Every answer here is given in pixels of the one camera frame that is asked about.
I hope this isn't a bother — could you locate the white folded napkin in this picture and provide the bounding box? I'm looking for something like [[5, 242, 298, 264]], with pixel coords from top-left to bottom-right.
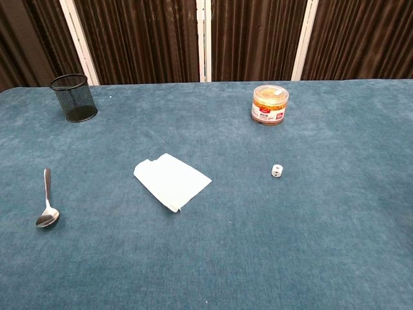
[[133, 152, 213, 213]]

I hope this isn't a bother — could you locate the clear plastic rubber band jar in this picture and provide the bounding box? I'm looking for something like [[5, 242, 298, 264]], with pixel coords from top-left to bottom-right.
[[250, 84, 290, 126]]

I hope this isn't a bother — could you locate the blue felt table cover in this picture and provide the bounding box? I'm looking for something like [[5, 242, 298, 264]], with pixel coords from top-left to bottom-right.
[[0, 78, 413, 310]]

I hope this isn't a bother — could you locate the brown curtain partition panel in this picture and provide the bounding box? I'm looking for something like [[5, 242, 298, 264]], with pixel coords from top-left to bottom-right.
[[301, 0, 413, 81], [205, 0, 319, 82], [0, 0, 85, 93], [59, 0, 207, 87]]

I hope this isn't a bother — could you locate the black mesh pen holder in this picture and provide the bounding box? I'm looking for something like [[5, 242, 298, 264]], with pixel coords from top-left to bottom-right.
[[49, 73, 99, 123]]

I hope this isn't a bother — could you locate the silver metal spoon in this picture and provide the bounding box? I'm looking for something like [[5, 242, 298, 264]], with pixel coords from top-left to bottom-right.
[[35, 167, 61, 229]]

